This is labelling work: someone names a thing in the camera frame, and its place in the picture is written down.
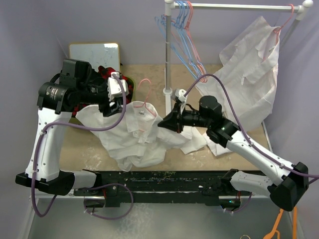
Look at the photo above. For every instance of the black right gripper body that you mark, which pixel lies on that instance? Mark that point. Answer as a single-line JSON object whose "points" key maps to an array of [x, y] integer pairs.
{"points": [[189, 118]]}

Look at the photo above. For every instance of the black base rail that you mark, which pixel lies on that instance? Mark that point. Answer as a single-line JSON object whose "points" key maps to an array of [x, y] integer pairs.
{"points": [[163, 187]]}

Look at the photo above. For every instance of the white button shirt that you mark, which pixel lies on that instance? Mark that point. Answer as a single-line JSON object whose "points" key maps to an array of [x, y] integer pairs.
{"points": [[131, 147]]}

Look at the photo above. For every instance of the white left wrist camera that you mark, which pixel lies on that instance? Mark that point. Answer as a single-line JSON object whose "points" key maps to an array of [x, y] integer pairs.
{"points": [[114, 89]]}

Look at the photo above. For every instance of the white clothes rack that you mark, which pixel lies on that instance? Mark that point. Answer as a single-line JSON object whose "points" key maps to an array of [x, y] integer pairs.
{"points": [[299, 12]]}

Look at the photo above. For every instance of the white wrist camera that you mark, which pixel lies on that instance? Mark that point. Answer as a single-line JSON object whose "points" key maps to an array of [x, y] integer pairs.
{"points": [[178, 95], [114, 89]]}

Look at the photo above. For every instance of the green laundry basket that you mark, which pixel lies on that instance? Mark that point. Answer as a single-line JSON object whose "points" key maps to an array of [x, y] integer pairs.
{"points": [[131, 87]]}

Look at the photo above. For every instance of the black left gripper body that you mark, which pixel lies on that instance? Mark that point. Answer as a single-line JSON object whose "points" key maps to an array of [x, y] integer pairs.
{"points": [[103, 103]]}

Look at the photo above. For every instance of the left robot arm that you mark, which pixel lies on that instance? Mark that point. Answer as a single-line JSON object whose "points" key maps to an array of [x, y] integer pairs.
{"points": [[43, 172]]}

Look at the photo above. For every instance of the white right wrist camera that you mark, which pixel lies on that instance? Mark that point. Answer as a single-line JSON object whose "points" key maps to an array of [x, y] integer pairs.
{"points": [[178, 95]]}

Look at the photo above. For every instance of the pink wire hanger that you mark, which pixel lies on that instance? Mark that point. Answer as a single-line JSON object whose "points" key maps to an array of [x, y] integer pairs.
{"points": [[198, 61], [144, 113]]}

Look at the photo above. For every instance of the red black plaid shirt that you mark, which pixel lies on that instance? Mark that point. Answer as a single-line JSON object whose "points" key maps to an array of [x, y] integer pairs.
{"points": [[114, 107]]}

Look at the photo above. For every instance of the white shirt on rack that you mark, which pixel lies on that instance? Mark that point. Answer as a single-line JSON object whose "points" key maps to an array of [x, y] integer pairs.
{"points": [[247, 86]]}

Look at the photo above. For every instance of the small whiteboard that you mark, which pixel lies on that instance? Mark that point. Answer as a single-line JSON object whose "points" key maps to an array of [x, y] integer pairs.
{"points": [[97, 54]]}

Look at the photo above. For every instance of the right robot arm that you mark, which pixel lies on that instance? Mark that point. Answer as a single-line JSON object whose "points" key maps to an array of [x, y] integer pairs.
{"points": [[282, 181]]}

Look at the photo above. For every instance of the pink hanger holding shirt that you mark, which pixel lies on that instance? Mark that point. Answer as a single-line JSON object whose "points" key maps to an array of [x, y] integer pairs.
{"points": [[270, 45]]}

